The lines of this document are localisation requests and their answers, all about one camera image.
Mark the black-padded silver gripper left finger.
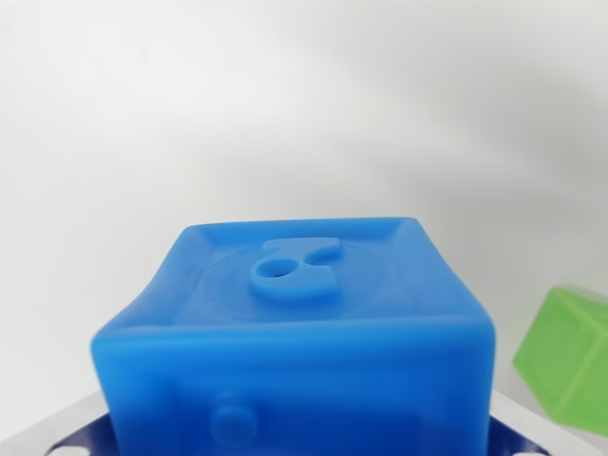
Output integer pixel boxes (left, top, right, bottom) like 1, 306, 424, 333
0, 391, 114, 456

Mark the green embossed cube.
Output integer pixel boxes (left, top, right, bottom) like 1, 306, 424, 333
512, 284, 608, 436

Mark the blue embossed cube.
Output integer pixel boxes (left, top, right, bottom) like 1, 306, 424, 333
89, 216, 498, 456

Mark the black-padded silver gripper right finger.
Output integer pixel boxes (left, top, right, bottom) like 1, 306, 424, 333
487, 391, 571, 456

